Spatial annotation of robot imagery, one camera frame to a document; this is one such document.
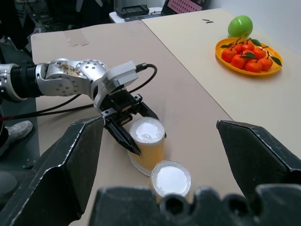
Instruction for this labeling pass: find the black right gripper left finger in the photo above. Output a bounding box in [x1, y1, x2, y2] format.
[0, 116, 104, 226]

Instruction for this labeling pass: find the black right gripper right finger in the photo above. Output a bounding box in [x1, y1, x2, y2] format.
[216, 120, 301, 197]

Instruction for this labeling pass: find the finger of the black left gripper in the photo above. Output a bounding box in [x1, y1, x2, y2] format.
[137, 103, 167, 139]
[104, 116, 143, 157]

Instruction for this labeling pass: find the orange paper cup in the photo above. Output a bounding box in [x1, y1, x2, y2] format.
[127, 117, 166, 177]
[150, 160, 192, 201]

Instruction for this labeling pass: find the white sneaker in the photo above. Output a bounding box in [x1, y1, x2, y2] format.
[0, 120, 33, 156]

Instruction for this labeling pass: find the clear tape patch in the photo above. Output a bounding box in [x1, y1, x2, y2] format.
[64, 30, 90, 48]

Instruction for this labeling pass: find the orange plastic plate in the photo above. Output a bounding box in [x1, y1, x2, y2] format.
[215, 37, 284, 76]

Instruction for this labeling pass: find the white side table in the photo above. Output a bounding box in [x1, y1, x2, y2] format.
[109, 7, 166, 24]

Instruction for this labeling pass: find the black flat device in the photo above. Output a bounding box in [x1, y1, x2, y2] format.
[115, 6, 150, 18]

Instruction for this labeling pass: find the open laptop with pink screen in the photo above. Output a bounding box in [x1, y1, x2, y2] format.
[161, 0, 208, 16]

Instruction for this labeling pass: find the green apple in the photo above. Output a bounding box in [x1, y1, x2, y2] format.
[227, 15, 254, 38]

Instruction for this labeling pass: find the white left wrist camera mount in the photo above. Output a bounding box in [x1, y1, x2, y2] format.
[93, 61, 139, 111]

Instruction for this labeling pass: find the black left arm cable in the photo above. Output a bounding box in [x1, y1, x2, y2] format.
[0, 63, 158, 121]

